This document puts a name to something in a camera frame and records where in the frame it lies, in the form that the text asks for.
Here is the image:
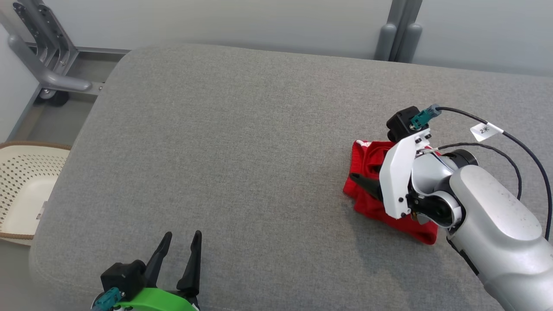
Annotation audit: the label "grey partition post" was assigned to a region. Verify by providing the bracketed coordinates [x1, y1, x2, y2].
[374, 0, 423, 63]

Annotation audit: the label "white printed cable label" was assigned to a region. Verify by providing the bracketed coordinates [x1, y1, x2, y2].
[470, 122, 504, 142]

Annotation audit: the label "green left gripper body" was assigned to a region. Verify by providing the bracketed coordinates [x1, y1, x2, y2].
[114, 286, 200, 311]

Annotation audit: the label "cream perforated laundry basket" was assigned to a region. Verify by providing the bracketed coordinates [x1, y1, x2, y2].
[0, 140, 72, 247]

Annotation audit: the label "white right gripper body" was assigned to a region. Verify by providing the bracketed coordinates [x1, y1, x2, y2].
[379, 129, 432, 220]

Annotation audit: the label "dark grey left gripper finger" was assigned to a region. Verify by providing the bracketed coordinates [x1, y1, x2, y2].
[145, 232, 172, 288]
[176, 230, 202, 295]

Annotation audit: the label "grey metal wheeled frame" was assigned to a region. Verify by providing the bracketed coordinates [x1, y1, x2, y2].
[0, 0, 130, 107]

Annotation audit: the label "red shorts with white trim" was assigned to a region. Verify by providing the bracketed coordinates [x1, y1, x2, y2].
[343, 139, 439, 245]

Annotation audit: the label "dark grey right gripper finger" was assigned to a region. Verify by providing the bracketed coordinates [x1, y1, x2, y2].
[349, 173, 383, 200]

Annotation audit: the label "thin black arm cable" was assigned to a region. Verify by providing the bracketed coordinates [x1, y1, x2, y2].
[435, 142, 523, 200]

